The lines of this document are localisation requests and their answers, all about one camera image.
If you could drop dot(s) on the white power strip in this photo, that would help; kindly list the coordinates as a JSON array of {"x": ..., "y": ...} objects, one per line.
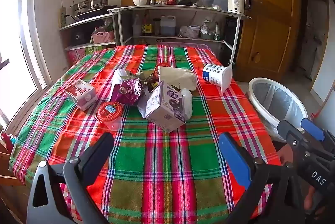
[{"x": 63, "y": 17}]

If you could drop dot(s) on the printed cardboard box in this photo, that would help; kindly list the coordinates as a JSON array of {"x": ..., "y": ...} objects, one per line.
[{"x": 86, "y": 52}]

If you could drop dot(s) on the wooden chair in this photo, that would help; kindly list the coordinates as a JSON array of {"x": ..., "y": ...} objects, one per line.
[{"x": 7, "y": 182}]

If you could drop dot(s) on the pink lid storage box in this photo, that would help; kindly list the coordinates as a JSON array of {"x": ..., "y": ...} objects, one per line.
[{"x": 180, "y": 44}]

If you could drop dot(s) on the green bowl with bags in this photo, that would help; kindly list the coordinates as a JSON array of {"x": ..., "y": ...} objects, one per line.
[{"x": 208, "y": 32}]

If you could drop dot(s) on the white electric kettle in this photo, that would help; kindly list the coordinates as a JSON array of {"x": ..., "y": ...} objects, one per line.
[{"x": 235, "y": 2}]

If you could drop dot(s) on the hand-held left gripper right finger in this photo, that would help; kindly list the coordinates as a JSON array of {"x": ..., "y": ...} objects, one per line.
[{"x": 234, "y": 158}]

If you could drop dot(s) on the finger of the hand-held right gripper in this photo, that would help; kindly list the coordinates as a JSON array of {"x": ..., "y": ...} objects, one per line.
[
  {"x": 311, "y": 129},
  {"x": 290, "y": 132}
]

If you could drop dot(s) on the plaid tablecloth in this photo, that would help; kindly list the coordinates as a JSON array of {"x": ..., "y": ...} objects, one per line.
[{"x": 157, "y": 161}]

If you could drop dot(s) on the pink milk carton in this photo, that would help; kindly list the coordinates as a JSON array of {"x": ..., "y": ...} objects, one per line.
[{"x": 82, "y": 95}]

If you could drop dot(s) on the steel steamer pot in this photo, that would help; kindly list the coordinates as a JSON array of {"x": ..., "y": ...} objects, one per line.
[{"x": 100, "y": 2}]

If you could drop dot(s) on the white plastic bag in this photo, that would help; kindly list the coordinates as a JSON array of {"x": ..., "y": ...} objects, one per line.
[{"x": 187, "y": 101}]

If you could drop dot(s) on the dark bottle yellow label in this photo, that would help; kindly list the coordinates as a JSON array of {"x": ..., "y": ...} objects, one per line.
[{"x": 147, "y": 27}]

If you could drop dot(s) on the dark wooden doorframe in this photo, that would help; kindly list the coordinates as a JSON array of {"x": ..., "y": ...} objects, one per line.
[{"x": 324, "y": 30}]

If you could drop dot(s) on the person's right hand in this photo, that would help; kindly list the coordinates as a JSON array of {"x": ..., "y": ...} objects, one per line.
[{"x": 312, "y": 200}]

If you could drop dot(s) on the white bowl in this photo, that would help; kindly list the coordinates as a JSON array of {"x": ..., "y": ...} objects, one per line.
[{"x": 140, "y": 2}]

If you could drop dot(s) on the white plastic tub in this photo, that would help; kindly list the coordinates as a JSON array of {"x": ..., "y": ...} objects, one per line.
[{"x": 195, "y": 30}]

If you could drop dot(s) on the white foam net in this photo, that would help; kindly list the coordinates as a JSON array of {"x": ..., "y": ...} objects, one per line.
[{"x": 119, "y": 77}]

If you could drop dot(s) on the white window frame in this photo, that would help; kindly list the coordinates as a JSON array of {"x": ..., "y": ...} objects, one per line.
[{"x": 34, "y": 56}]

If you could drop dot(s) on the black induction cooker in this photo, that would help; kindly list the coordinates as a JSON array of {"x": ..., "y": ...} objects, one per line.
[{"x": 90, "y": 13}]

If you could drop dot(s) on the wooden door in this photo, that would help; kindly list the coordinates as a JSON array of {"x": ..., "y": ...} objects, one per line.
[{"x": 269, "y": 17}]

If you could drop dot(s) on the white waste bin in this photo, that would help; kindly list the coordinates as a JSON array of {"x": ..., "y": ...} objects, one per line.
[{"x": 251, "y": 90}]

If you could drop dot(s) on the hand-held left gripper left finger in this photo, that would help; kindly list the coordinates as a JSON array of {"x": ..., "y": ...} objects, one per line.
[{"x": 96, "y": 156}]

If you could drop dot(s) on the large metal shelf rack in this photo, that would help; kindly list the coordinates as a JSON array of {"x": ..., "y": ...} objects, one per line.
[{"x": 146, "y": 8}]

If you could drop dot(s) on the dark rice cooker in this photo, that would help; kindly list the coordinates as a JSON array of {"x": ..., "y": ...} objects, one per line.
[{"x": 78, "y": 36}]

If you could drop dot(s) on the white yogurt cup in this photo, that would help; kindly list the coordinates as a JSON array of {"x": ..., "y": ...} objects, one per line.
[{"x": 217, "y": 77}]

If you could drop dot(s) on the purple snack packet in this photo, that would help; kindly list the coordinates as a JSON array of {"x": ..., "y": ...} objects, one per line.
[{"x": 128, "y": 91}]

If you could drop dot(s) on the dark glass jar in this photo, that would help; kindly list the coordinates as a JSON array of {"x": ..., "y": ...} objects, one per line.
[{"x": 156, "y": 27}]

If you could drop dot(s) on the clear plastic bottle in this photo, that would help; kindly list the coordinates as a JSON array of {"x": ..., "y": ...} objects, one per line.
[{"x": 136, "y": 26}]

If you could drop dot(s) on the crumpled clear plastic bag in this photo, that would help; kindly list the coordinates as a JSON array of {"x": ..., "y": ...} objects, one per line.
[{"x": 183, "y": 32}]

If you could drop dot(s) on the purple milk carton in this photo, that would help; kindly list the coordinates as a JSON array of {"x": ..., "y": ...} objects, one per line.
[{"x": 162, "y": 108}]

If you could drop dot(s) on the pink plastic basket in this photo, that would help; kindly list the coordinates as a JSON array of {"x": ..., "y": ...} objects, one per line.
[{"x": 103, "y": 37}]

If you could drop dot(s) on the small metal shelf rack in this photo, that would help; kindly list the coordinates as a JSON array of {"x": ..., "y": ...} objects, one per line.
[{"x": 86, "y": 21}]

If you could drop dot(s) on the white paper wrapper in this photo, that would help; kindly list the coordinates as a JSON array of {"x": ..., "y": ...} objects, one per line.
[{"x": 178, "y": 78}]

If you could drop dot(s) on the clear plastic container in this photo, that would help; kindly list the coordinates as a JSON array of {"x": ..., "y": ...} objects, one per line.
[{"x": 213, "y": 1}]

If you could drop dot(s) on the white plastic jug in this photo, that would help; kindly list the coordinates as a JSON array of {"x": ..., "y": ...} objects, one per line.
[{"x": 168, "y": 26}]

